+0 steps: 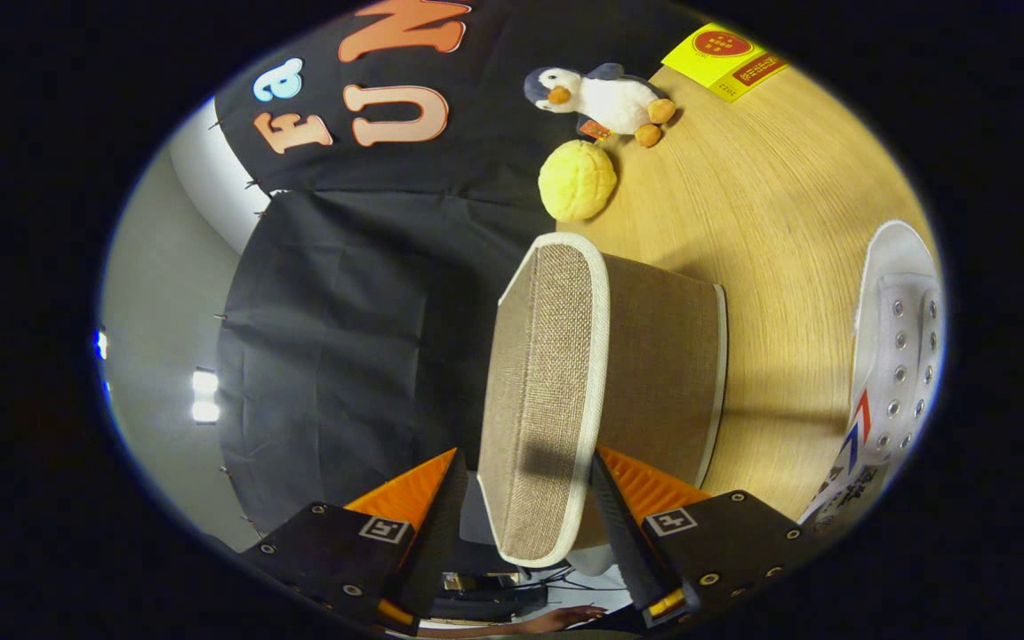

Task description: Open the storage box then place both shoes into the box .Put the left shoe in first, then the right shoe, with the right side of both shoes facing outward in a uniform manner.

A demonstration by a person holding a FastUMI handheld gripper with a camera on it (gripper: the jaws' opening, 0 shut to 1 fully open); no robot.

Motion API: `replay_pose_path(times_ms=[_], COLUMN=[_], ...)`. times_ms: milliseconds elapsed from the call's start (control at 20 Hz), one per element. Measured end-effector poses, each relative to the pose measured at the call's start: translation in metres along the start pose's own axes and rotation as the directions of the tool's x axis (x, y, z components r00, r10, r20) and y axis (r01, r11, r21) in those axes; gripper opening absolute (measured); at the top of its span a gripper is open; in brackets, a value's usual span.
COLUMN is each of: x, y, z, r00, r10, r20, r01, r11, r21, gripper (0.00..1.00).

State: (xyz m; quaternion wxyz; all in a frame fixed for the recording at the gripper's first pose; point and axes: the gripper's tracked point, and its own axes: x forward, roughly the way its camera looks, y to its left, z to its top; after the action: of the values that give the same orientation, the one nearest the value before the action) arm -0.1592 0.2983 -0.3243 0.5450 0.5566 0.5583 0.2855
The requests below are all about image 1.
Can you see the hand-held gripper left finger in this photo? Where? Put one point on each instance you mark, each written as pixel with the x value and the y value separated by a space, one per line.
pixel 432 542

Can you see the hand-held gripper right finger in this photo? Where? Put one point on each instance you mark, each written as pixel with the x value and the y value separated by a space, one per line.
pixel 628 542

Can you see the beige fabric storage box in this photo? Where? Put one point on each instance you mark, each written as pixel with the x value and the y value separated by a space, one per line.
pixel 548 382

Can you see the dark equipment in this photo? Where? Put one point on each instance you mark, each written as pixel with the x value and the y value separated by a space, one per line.
pixel 476 609

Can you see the black backdrop cloth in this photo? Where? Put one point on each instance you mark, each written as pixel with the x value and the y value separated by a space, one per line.
pixel 343 311

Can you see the small ceiling light panel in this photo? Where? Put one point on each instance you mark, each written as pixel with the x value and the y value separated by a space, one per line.
pixel 205 411

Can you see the row of black clips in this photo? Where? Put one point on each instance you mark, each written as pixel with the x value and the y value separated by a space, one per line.
pixel 220 316

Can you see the yellow round bun plush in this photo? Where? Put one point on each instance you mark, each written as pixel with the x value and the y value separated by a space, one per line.
pixel 576 182

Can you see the large ceiling light panel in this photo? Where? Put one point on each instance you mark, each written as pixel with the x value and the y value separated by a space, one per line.
pixel 100 345

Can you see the penguin plush toy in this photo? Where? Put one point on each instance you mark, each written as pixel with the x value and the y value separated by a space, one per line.
pixel 614 102

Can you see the yellow book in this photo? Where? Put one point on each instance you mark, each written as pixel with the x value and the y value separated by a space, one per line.
pixel 716 49

